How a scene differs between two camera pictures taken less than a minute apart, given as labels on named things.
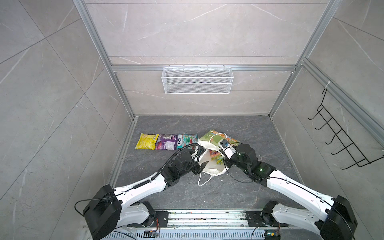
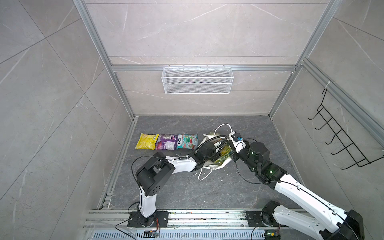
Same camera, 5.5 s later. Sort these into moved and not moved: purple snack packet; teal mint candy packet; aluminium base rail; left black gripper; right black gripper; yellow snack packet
Moved: left black gripper; right black gripper
Not moved: teal mint candy packet; aluminium base rail; purple snack packet; yellow snack packet
